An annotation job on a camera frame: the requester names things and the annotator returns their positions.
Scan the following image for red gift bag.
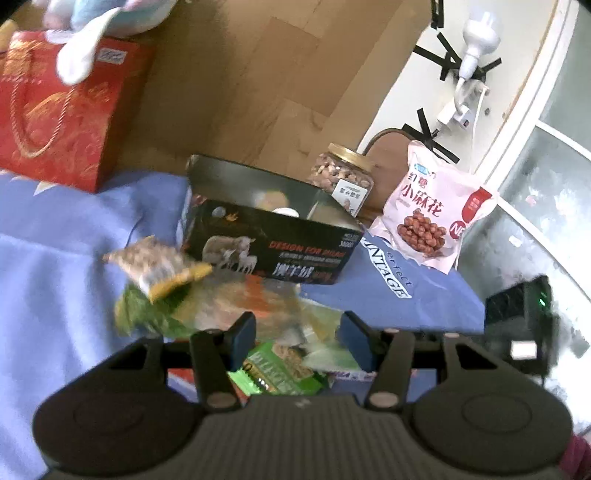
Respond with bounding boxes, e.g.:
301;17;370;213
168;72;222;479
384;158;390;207
0;30;156;193

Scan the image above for clear jar of nuts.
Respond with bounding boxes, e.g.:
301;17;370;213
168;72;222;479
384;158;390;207
305;143;376;219

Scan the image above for black tape strip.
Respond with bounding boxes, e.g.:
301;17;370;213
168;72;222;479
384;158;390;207
428;0;448;29

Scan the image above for wooden headboard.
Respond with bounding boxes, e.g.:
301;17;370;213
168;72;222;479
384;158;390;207
0;0;433;191

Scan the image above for white window frame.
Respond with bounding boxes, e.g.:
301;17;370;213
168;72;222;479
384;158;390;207
462;0;591;333

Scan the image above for pink snack bag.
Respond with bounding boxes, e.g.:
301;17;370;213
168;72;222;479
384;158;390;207
368;140;500;274

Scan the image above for white plug-in lamp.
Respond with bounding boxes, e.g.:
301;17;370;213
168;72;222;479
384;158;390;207
456;4;502;89

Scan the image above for white and blue plush toy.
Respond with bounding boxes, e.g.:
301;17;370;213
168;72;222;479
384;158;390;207
42;0;179;87

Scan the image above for clear orange snack packet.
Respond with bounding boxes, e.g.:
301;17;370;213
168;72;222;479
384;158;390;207
191;274;303;344

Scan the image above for yellow nut snack packet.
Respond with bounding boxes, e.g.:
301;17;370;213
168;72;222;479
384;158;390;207
102;235;214;304

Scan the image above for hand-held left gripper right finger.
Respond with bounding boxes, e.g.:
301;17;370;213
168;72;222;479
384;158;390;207
339;311;498;411

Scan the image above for black printed cardboard box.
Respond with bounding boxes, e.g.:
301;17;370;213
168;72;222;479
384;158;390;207
178;154;366;286

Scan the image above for green leafy snack packet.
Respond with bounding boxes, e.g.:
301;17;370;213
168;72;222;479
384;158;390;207
115;282;197;341

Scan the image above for green labelled snack packet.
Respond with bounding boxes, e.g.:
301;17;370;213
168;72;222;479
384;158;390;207
228;340;329;397

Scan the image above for white power adapter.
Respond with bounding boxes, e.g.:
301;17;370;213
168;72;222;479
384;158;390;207
435;79;475;131

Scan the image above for white cable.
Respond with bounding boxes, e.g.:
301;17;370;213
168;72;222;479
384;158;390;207
470;85;491;140

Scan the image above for blue printed blanket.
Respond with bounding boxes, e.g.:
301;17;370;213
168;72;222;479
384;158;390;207
0;168;486;480

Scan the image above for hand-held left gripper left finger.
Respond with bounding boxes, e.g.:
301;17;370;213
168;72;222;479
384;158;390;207
108;311;257;414

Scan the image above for maroon clothing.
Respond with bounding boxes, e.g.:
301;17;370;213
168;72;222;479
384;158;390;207
560;433;591;480

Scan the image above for pale green snack packet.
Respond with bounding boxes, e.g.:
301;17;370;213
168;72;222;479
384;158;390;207
295;302;363;372

